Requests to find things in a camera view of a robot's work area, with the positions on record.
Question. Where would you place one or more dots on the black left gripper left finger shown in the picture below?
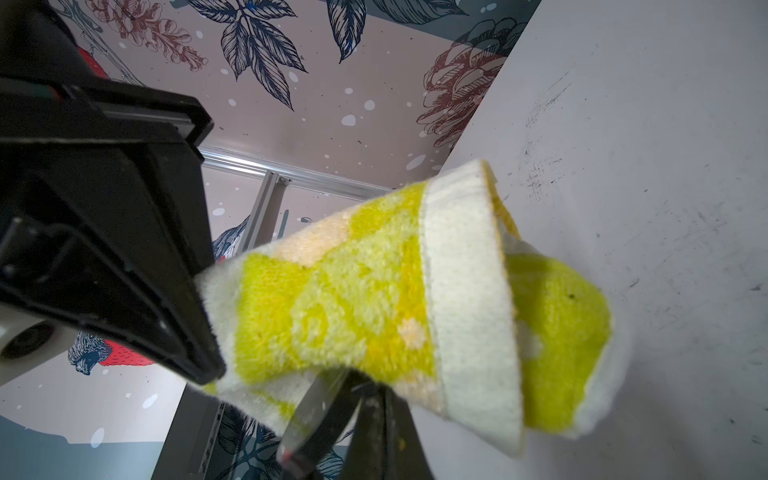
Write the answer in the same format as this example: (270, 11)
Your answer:
(317, 423)

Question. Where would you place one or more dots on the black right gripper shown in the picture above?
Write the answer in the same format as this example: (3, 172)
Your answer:
(103, 212)

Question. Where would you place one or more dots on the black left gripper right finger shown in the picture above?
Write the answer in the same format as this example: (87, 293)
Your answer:
(385, 444)

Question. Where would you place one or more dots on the yellow-green white towel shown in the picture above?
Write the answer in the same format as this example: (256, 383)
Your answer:
(431, 291)

